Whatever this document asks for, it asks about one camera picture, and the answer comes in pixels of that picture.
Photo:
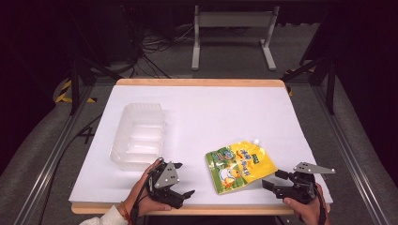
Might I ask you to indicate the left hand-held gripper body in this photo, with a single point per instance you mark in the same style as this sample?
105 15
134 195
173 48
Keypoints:
166 178

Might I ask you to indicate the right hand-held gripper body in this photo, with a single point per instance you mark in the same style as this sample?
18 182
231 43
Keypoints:
302 184

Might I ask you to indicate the yellow green spouted pouch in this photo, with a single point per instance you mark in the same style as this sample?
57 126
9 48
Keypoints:
239 167

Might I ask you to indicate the clear plastic container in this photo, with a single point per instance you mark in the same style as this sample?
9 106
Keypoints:
139 137

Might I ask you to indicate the person's right hand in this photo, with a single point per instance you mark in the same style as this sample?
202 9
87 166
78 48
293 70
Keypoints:
308 212

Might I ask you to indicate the person's left hand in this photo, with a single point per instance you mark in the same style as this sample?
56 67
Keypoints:
141 200

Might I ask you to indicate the white sheet table cover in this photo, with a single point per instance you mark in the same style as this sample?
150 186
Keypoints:
212 118

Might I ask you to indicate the yellow black hazard tape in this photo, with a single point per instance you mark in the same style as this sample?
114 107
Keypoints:
64 92
290 90

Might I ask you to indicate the black tape floor mark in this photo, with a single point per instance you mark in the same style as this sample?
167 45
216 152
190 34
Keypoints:
87 135

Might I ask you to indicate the black metal stand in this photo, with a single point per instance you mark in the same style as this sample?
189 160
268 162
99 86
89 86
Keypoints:
330 84
75 81

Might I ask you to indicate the aluminium floor rail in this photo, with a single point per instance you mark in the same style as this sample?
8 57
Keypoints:
53 156
347 150

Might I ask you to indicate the white metal frame stand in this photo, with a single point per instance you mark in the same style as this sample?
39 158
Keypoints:
234 19

